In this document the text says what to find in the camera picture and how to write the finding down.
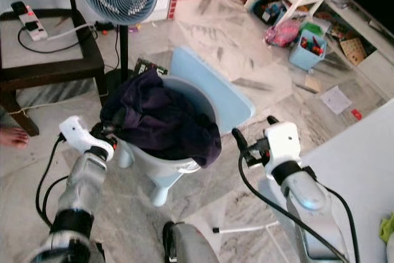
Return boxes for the bare human foot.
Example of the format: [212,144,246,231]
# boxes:
[0,125,33,148]

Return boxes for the light blue pencil bucket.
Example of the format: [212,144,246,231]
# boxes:
[288,22,328,71]

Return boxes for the dark blue storage bin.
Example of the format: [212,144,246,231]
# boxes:
[251,0,290,28]

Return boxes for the white laundry hamper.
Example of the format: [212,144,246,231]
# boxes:
[108,75,222,208]

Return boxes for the white power cord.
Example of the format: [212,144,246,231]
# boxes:
[48,22,99,41]

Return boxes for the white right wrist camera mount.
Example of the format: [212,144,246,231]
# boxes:
[263,121,303,174]

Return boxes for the dark purple garment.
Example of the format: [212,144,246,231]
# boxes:
[100,68,223,169]

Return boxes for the green black carton box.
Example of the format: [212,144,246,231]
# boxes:
[132,58,169,80]

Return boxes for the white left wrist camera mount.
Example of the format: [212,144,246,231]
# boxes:
[59,115,115,158]

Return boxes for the grey robot right leg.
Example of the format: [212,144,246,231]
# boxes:
[162,220,230,263]

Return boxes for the black power cord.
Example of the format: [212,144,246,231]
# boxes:
[17,26,96,54]

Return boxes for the white low cabinet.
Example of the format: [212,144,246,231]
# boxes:
[323,0,394,85]

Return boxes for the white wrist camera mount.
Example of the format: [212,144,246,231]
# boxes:
[59,115,115,158]
[263,121,303,174]

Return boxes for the brown lattice board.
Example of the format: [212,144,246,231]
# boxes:
[337,35,368,68]

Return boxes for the white plastic table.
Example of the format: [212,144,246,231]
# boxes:
[259,95,394,263]

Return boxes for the light blue hamper lid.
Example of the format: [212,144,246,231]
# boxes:
[168,44,257,136]

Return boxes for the dark wooden side table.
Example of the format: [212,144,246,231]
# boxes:
[0,0,108,139]

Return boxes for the white power strip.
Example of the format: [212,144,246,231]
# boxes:
[9,1,50,42]

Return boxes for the yellow-green cloth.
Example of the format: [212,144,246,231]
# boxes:
[379,211,394,246]

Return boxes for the pink bag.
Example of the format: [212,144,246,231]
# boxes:
[265,19,302,48]

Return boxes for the white paper sheet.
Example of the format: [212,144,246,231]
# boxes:
[320,86,353,115]

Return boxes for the small cardboard piece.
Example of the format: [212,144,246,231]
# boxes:
[304,75,324,94]

